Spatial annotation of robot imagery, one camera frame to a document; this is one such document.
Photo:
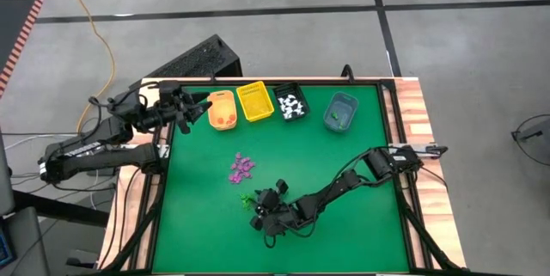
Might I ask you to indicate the black curved frame bracket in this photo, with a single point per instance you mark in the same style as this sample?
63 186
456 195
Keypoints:
347 66

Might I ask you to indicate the orange plastic basket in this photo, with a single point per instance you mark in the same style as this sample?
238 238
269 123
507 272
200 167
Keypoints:
221 108

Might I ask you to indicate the black perforated equipment case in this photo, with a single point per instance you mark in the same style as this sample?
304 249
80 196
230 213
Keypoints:
193 63

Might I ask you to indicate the green table mat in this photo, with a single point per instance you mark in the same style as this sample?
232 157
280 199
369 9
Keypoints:
344 241

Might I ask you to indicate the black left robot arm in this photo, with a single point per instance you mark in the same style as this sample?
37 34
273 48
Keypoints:
99 157

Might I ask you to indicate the grey round stand base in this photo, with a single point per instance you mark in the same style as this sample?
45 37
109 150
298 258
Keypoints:
533 138

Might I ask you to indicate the black plastic basket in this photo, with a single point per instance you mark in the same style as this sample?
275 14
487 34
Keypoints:
277 89

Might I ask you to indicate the black steel floor beam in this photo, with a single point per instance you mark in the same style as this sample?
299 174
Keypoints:
64 209

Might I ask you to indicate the black mat with striped edge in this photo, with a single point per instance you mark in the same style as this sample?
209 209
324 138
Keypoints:
13 26

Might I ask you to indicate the yellow plastic basket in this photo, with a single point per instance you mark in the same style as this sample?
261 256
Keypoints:
254 102

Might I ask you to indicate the blue-grey plastic basket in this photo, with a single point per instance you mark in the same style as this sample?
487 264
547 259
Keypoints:
346 104

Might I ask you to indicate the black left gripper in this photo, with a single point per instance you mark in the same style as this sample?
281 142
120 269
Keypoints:
178 108

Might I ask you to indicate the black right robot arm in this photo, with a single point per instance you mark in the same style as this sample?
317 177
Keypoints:
326 196

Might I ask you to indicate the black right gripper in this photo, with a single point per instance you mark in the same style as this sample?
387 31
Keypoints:
270 220

